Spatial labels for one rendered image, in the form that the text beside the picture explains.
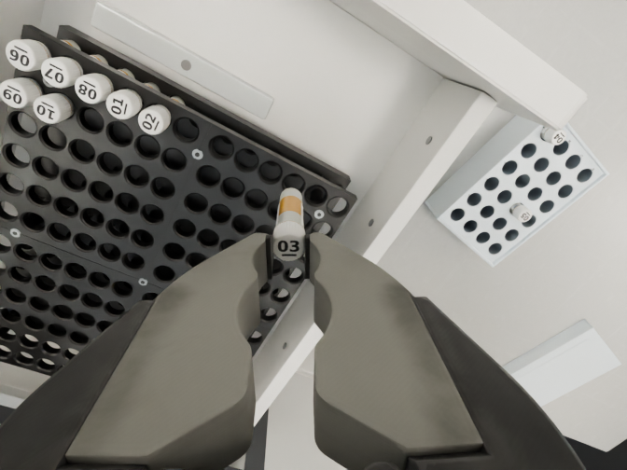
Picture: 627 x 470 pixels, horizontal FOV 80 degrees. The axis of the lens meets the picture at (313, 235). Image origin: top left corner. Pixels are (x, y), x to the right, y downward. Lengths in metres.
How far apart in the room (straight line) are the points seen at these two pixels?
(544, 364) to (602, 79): 0.33
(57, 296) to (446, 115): 0.26
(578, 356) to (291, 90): 0.47
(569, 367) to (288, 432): 0.36
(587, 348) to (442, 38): 0.47
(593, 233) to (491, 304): 0.13
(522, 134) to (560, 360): 0.31
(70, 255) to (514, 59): 0.25
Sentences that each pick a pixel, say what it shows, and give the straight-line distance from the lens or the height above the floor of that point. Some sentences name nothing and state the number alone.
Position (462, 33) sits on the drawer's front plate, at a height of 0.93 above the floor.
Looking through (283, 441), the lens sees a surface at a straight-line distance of 0.39.
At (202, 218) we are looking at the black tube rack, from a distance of 0.22.
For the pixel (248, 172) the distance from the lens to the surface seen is 0.21.
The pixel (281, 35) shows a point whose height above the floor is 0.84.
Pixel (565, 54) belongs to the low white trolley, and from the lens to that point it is 0.40.
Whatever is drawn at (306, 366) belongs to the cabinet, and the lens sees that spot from 0.46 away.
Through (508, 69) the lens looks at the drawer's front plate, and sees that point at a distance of 0.19.
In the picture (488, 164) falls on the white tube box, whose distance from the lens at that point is 0.36.
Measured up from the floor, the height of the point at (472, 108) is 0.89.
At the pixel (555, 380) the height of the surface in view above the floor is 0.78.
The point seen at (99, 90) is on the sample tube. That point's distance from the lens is 0.21.
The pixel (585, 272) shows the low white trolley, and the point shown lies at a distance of 0.52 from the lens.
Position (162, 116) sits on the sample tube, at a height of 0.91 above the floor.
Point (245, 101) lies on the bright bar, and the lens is 0.25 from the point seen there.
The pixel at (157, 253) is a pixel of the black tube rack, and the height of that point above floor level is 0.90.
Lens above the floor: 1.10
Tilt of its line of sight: 61 degrees down
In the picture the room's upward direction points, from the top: 175 degrees clockwise
